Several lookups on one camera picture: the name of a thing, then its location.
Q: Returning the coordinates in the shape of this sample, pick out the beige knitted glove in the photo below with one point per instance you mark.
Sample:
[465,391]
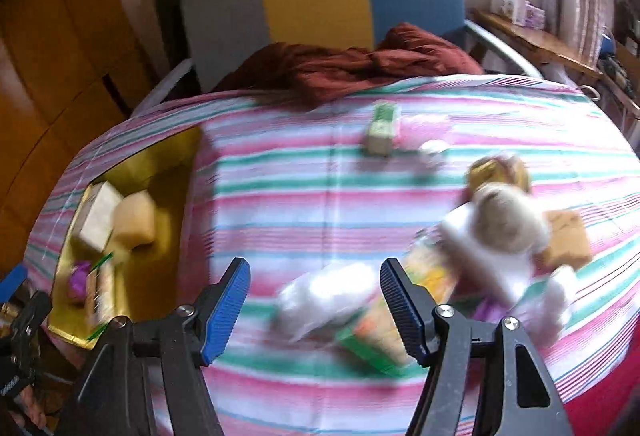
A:
[505,216]

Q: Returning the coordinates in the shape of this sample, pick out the small purple item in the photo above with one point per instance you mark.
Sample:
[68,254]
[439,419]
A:
[487,313]

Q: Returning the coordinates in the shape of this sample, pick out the yellow sponge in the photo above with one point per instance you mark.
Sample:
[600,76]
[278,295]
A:
[134,218]

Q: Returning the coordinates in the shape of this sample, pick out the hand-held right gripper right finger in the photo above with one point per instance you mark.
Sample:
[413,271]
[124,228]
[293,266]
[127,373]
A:
[405,316]

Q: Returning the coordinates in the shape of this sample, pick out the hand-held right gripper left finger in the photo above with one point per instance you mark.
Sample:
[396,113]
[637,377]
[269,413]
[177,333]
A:
[227,311]

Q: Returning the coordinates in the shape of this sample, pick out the orange snack packet green edge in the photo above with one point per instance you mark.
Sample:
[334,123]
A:
[100,291]
[375,341]

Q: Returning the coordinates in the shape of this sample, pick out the striped bedsheet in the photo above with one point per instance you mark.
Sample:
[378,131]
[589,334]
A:
[300,196]

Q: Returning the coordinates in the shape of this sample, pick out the blue jug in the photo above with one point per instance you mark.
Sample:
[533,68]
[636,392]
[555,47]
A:
[606,46]

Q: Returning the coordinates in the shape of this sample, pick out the beige carton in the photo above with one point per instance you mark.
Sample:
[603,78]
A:
[97,216]

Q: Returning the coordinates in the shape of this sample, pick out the black upright panel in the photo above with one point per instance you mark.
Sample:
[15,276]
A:
[167,16]

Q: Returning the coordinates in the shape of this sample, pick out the white carton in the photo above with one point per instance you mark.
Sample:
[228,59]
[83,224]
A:
[507,1]

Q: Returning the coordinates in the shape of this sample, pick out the grey bed rail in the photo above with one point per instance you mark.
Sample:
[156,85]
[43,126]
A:
[500,46]
[162,86]

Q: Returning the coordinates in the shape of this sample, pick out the brown box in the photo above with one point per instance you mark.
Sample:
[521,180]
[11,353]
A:
[567,236]

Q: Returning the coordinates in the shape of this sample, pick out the purple packet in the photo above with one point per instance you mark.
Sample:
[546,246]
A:
[77,281]

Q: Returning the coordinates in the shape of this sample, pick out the yellow toy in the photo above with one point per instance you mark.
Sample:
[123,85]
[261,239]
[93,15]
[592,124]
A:
[492,171]

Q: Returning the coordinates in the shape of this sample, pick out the small white plastic bundle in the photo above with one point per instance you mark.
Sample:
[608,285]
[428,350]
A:
[432,153]

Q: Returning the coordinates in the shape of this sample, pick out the person's left hand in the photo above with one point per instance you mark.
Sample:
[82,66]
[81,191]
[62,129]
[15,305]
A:
[34,411]

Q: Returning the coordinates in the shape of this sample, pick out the white box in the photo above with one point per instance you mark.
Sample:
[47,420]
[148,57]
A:
[475,251]

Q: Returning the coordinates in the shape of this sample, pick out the grey yellow blue headboard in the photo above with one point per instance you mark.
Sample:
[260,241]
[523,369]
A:
[310,1]

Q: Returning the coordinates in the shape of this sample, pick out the wooden desk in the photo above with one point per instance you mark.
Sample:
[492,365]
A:
[540,41]

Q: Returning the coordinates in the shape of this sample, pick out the white soft item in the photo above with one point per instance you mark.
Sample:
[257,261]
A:
[555,301]

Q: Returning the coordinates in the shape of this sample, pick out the cluttered white rack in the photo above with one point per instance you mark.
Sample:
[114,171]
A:
[622,76]

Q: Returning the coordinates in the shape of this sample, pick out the wooden wardrobe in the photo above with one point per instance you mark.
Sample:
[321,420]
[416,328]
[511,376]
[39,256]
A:
[50,66]

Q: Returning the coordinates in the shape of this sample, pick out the small green box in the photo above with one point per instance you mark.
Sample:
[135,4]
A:
[382,131]

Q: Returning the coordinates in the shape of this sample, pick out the pink carton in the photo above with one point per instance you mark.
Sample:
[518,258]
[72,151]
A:
[534,16]

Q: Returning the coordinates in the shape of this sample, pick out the pink ribbed roll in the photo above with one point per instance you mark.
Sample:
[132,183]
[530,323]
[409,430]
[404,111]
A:
[425,126]

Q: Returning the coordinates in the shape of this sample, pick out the pink red quilt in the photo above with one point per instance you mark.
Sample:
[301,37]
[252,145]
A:
[610,381]

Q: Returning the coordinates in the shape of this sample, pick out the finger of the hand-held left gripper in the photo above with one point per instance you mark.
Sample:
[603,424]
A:
[32,316]

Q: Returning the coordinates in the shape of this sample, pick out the clear plastic-wrapped bundle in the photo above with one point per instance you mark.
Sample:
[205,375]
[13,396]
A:
[325,301]

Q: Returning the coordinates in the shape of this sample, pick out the gold box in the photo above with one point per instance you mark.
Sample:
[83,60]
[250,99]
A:
[165,176]

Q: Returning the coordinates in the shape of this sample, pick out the dark red blanket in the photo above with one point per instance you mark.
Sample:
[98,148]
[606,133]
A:
[340,66]

